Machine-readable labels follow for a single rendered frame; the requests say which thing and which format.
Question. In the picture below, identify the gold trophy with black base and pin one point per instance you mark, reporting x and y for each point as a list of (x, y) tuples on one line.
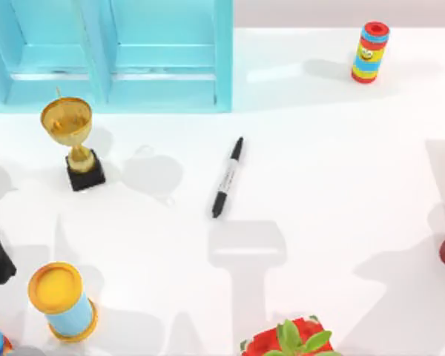
[(68, 126)]

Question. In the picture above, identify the black marker pen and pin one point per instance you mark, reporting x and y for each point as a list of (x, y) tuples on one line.
[(226, 181)]

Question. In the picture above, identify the red plant pot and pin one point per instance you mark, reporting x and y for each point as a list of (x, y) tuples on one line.
[(289, 339)]

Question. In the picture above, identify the stack of coloured rings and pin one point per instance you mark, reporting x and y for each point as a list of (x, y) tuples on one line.
[(369, 55)]

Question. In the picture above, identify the light blue rack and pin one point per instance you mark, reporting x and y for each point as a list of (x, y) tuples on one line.
[(163, 55)]

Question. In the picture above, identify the yellow and light blue can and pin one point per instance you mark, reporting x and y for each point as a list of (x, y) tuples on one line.
[(65, 300)]

